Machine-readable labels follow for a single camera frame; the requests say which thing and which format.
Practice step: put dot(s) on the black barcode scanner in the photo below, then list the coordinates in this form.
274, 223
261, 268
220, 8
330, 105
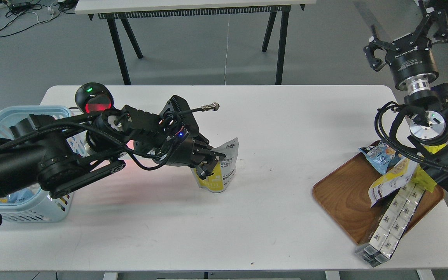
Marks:
93, 97

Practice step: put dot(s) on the yellow nut snack pouch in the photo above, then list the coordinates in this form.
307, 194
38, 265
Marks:
224, 171

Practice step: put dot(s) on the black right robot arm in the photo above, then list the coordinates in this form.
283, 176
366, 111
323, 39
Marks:
418, 128

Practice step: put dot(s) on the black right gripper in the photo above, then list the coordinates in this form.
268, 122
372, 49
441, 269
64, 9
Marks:
414, 57

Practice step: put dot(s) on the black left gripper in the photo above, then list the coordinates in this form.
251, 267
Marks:
195, 152

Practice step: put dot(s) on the blue snack in basket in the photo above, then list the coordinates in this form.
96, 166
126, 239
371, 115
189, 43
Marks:
18, 197

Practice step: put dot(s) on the yellow cartoon snack pack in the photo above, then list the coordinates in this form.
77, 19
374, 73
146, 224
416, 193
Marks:
420, 177

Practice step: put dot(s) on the blue snack bag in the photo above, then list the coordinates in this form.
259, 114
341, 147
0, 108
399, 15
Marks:
381, 156

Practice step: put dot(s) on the black leg background table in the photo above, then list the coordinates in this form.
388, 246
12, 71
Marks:
111, 10

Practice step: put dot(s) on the light blue plastic basket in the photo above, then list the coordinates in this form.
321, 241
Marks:
41, 207

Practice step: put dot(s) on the brown wooden tray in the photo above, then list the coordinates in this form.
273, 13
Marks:
343, 194

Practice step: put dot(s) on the white box multipack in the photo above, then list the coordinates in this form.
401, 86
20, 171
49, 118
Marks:
382, 238

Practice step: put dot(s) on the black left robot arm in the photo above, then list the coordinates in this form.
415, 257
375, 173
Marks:
64, 155

